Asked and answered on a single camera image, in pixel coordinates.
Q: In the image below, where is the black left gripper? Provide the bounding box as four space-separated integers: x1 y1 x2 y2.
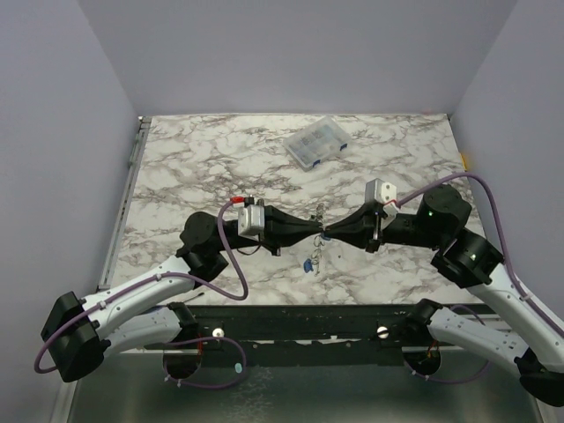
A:
215 204 323 256

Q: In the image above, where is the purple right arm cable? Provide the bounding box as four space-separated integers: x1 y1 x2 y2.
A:
394 172 564 343

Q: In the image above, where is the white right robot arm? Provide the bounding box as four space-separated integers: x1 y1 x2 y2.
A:
324 180 563 407

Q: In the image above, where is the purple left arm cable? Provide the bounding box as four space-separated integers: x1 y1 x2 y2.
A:
33 200 250 375

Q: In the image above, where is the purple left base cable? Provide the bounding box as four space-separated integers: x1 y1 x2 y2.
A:
162 337 247 390

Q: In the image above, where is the clear plastic organizer box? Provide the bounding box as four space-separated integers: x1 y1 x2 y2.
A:
283 116 352 172

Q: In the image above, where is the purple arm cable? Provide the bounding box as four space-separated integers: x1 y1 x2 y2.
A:
33 200 250 375
394 172 564 343

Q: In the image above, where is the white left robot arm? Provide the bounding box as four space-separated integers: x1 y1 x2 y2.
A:
33 204 323 382

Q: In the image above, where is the silver keyring chain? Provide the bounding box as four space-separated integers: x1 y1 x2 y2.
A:
308 204 330 274

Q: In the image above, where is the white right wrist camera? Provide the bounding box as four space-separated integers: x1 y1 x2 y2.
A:
365 178 399 219

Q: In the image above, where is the aluminium extrusion frame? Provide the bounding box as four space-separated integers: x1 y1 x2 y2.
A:
49 116 152 422

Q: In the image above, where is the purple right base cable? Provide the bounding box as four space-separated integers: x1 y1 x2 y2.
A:
409 304 490 384

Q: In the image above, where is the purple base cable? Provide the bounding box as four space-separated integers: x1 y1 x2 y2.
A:
409 304 490 384
162 337 247 390

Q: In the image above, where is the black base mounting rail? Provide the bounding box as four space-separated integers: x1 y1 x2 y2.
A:
143 303 459 369

